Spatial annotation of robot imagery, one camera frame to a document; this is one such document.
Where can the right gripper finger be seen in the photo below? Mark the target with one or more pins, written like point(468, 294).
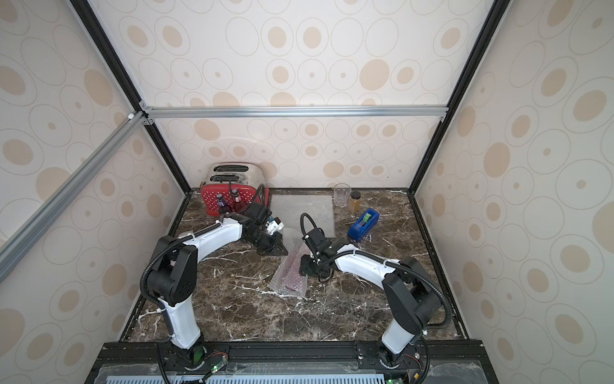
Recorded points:
point(305, 266)
point(324, 274)

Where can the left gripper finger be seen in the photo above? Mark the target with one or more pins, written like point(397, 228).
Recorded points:
point(266, 249)
point(278, 248)

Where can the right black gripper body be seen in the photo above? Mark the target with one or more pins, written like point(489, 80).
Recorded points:
point(312, 262)

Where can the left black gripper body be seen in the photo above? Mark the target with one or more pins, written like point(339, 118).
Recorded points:
point(273, 242)

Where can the red drink bottle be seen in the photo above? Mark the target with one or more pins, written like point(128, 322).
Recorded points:
point(238, 203)
point(294, 282)

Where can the blue tape dispenser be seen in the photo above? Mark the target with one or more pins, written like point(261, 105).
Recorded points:
point(364, 225)

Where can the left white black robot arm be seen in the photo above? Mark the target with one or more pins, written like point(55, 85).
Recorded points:
point(171, 276)

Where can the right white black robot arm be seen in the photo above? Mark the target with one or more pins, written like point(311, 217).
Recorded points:
point(415, 301)

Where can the red drink bottle back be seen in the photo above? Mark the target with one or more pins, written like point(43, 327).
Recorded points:
point(238, 203)

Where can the red perforated plastic basket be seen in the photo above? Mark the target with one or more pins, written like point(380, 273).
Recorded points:
point(209, 192)

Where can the purple drink bottle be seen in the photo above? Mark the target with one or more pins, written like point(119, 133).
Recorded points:
point(223, 206)

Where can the silver toaster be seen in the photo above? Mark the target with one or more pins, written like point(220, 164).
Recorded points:
point(235, 173)

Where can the brown spice jar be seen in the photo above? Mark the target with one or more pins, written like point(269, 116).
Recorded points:
point(354, 202)

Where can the clear drinking glass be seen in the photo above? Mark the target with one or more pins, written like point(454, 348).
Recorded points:
point(342, 192)

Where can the horizontal aluminium bar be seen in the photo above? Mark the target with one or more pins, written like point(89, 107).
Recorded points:
point(298, 112)

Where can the left diagonal aluminium bar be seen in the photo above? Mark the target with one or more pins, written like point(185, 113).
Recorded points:
point(39, 223)

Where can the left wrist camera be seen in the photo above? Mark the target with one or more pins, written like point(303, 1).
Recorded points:
point(274, 225)

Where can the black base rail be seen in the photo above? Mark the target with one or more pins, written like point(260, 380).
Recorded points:
point(436, 361)

